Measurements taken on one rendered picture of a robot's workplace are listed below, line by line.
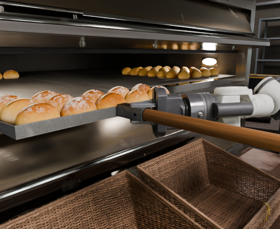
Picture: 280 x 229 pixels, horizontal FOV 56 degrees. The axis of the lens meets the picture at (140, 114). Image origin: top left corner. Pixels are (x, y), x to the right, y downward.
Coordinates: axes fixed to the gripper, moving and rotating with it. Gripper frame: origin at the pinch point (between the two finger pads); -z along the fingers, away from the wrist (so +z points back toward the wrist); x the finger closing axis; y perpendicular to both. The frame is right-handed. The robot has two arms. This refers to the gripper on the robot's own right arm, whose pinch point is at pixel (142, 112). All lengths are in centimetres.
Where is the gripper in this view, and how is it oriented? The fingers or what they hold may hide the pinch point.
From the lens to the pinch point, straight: 65.8
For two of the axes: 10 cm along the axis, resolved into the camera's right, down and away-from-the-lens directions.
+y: 2.1, 2.2, -9.5
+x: 0.0, -9.7, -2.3
